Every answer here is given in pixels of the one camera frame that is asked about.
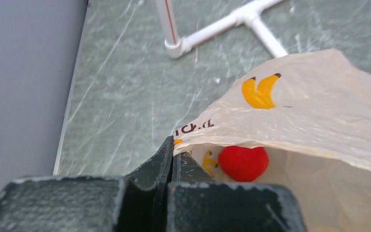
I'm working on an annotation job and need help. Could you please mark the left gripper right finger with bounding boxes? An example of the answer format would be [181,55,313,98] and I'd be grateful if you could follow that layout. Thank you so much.
[168,152,307,232]

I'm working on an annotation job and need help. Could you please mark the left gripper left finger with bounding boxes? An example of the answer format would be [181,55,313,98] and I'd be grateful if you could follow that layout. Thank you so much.
[0,137,174,232]

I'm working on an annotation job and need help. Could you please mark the bright red fake apple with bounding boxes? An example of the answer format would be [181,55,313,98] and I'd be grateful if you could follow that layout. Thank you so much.
[217,146,269,182]

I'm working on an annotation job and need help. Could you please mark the orange plastic bag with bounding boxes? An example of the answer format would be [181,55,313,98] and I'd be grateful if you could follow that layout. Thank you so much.
[174,49,371,232]

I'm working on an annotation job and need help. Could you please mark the white PVC pipe stand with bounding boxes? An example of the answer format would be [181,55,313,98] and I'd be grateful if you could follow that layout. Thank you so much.
[155,0,288,59]

